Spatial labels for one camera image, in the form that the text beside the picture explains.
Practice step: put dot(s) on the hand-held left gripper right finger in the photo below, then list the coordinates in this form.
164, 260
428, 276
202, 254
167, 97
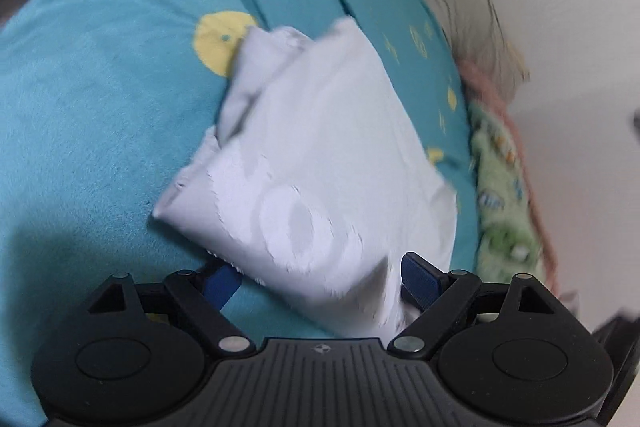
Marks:
420, 280

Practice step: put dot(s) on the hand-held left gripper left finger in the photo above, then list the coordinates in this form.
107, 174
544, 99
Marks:
220, 285

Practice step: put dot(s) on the white printed shirt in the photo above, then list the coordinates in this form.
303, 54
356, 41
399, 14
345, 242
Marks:
320, 167

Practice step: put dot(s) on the green cartoon print blanket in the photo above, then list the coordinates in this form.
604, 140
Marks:
500, 207

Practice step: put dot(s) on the pink fluffy blanket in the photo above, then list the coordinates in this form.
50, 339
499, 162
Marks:
510, 122

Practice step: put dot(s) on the teal smiley print bed sheet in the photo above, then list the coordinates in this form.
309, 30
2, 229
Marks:
100, 107

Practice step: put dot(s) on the grey pillow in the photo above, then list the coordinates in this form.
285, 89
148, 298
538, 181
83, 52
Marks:
465, 17

